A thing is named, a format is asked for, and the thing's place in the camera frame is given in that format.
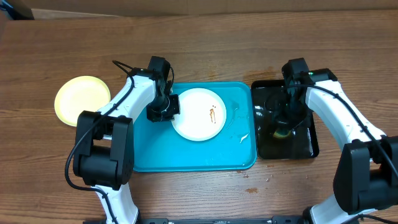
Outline dark object top-left corner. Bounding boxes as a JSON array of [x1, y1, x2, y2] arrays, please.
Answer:
[[1, 0, 34, 20]]

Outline white plate with sauce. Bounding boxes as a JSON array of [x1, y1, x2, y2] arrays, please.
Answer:
[[172, 88, 226, 141]]

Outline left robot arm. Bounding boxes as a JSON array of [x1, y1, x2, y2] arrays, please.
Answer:
[[65, 56, 180, 223]]

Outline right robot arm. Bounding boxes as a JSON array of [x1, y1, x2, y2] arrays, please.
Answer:
[[272, 58, 397, 224]]

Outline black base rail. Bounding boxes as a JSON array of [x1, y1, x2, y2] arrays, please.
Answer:
[[136, 215, 310, 224]]

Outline black water tray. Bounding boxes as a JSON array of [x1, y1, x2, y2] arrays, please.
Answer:
[[251, 80, 319, 159]]

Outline green rimmed plate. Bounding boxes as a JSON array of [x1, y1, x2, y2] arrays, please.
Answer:
[[54, 76, 111, 127]]

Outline green yellow sponge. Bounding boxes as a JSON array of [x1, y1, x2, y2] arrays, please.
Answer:
[[272, 129, 292, 139]]

